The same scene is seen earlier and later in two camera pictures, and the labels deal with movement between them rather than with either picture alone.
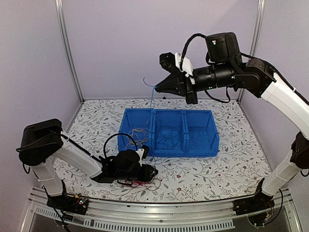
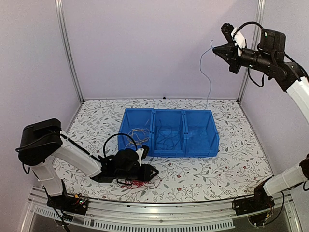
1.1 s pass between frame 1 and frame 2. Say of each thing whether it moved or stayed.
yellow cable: stayed
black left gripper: stayed
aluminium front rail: stayed
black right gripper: moved
